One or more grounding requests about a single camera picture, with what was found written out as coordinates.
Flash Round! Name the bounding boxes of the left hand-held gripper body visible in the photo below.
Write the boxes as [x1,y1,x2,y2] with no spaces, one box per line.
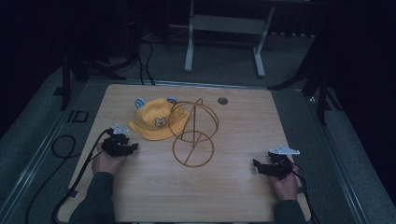
[102,122,133,158]

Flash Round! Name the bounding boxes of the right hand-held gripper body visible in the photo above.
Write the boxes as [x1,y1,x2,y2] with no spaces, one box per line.
[262,144,302,181]

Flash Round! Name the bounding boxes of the yellow bear bucket hat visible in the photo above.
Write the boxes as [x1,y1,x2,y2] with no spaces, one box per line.
[128,96,191,142]

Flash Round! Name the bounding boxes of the brown wire hat stand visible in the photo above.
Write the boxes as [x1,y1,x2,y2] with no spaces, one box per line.
[167,98,220,169]

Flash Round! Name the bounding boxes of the person's left hand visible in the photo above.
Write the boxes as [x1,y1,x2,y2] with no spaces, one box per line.
[91,150,128,176]

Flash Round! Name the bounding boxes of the person's right hand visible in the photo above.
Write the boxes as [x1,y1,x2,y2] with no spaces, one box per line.
[268,165,301,202]

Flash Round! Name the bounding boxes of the black metal stand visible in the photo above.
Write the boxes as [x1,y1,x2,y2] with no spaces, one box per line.
[266,40,344,127]
[59,46,127,112]

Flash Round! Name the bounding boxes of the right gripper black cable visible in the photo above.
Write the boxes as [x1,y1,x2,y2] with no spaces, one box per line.
[290,161,321,224]

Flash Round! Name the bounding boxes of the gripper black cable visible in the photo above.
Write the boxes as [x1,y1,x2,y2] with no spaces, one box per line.
[50,128,110,224]
[290,161,321,224]

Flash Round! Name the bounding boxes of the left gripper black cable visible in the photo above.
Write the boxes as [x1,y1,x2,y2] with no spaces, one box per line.
[50,128,110,224]

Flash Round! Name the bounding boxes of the black rectangular floor frame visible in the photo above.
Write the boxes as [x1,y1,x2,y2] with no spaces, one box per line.
[66,109,91,123]

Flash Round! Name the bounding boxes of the black cable on floor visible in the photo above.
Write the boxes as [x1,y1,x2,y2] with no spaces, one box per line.
[24,133,78,224]

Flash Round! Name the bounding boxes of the black hanging cables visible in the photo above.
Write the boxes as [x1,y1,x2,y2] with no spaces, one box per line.
[135,18,157,87]

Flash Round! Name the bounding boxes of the white metal table frame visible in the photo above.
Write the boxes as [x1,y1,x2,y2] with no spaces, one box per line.
[184,0,276,78]

